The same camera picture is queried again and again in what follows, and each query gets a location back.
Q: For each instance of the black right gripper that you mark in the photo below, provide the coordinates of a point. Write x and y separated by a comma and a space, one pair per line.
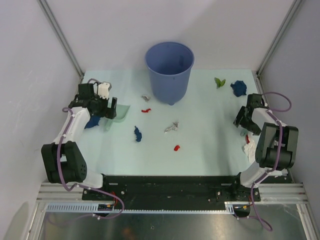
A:
254, 128

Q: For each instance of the aluminium frame rail front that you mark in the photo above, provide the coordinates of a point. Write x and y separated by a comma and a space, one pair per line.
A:
270, 193

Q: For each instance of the light green plastic dustpan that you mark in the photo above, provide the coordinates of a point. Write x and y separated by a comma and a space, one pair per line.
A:
121, 113

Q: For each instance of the aluminium frame post right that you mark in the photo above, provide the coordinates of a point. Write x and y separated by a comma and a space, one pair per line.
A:
286, 23

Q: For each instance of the large dark blue paper scrap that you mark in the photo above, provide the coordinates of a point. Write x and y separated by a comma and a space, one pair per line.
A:
93, 121

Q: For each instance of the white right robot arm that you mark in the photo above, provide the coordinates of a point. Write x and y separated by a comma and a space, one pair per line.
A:
277, 144

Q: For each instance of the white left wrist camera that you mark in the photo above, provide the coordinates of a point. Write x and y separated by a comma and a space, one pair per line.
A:
103, 90

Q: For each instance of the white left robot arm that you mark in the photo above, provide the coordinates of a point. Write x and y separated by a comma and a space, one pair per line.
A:
63, 160

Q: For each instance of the green paper scrap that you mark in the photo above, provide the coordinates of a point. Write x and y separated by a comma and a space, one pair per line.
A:
219, 83

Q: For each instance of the blue plastic waste bin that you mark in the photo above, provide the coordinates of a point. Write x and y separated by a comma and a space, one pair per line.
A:
169, 67

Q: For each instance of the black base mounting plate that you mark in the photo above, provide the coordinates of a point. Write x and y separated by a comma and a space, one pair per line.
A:
220, 188

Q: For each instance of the aluminium frame post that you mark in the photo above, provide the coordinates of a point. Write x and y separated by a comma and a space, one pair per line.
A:
52, 20
286, 23

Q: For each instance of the white cable duct strip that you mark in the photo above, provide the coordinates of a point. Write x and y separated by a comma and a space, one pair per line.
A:
96, 208

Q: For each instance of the red paper scrap lower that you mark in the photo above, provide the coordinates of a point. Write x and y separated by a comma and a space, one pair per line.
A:
176, 148

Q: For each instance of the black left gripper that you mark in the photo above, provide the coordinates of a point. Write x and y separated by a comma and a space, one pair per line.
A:
108, 112

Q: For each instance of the aluminium frame post left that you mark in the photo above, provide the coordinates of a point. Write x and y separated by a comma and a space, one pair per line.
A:
52, 20

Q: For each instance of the grey paper scrap near bin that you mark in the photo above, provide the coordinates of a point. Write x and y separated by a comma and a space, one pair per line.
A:
146, 98

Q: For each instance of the small dark blue paper scrap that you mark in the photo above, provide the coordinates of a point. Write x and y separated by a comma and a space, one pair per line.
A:
138, 134

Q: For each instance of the red paper scrap right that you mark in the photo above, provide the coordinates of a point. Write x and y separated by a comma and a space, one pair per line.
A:
247, 139

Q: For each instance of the dark blue paper scrap right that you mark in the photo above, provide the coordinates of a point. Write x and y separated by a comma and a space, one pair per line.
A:
239, 88

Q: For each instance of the red paper scrap upper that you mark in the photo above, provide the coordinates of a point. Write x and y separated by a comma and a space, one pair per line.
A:
146, 110

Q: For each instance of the red paper scrap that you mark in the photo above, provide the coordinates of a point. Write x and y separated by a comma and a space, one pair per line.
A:
146, 110
247, 139
176, 148

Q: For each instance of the white paper scrap right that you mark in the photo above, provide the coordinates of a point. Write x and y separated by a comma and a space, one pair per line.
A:
250, 149

